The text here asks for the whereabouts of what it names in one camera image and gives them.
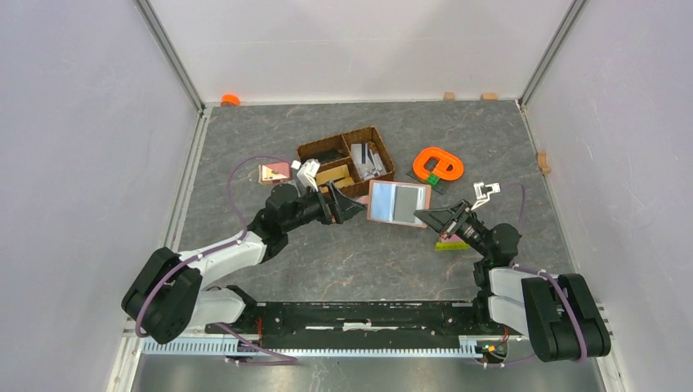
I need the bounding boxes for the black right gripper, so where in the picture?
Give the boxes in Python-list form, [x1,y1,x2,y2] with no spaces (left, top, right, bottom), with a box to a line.
[414,198,490,259]

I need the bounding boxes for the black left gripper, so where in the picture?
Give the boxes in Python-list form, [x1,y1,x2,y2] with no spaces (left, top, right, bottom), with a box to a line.
[283,180,365,233]

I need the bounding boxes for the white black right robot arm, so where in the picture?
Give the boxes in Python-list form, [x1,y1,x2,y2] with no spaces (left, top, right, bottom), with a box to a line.
[414,200,612,363]

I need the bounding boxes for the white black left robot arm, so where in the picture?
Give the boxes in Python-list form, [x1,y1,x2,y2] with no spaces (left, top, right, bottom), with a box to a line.
[121,183,367,344]

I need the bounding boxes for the gold card front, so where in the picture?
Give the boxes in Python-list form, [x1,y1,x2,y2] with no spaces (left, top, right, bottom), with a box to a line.
[315,164,355,189]

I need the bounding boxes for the black cards in basket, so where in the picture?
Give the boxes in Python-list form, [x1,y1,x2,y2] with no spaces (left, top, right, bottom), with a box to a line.
[310,149,348,165]

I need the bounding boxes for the yellow-green small block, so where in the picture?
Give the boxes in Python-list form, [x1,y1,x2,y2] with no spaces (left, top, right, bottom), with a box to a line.
[435,235,471,252]

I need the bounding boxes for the green building block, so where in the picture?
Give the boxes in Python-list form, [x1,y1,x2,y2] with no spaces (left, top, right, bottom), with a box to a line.
[425,174,440,188]

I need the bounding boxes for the brown woven basket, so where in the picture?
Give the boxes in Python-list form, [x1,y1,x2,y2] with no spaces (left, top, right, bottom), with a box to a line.
[297,126,396,198]

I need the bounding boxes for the pink tan small box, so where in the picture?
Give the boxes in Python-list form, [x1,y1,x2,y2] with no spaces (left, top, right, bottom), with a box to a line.
[258,162,292,185]

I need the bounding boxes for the curved wooden piece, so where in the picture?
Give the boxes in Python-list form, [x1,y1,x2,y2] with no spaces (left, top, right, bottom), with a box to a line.
[536,151,552,176]

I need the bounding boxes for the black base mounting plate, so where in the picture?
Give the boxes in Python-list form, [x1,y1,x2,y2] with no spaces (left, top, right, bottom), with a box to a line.
[230,301,518,350]

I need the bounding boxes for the orange round cap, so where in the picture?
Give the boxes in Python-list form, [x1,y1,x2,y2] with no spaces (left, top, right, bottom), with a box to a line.
[220,94,240,106]

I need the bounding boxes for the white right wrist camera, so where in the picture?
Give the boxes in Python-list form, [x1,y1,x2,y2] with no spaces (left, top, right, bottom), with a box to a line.
[471,182,501,211]

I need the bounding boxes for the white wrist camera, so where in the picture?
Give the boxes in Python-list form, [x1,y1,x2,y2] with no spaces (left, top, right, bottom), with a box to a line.
[471,182,501,211]
[290,158,320,194]

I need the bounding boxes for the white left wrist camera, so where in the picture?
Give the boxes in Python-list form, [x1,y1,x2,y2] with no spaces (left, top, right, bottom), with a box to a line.
[290,158,320,194]

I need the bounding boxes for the orange plastic ring toy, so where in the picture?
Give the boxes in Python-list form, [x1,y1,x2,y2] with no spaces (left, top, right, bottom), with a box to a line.
[412,147,464,181]

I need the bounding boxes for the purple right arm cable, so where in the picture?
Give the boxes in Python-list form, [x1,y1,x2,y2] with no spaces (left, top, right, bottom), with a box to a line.
[487,182,588,369]

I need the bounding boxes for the grey cable duct strip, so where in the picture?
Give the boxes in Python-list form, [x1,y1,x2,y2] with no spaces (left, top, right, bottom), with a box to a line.
[141,336,482,359]

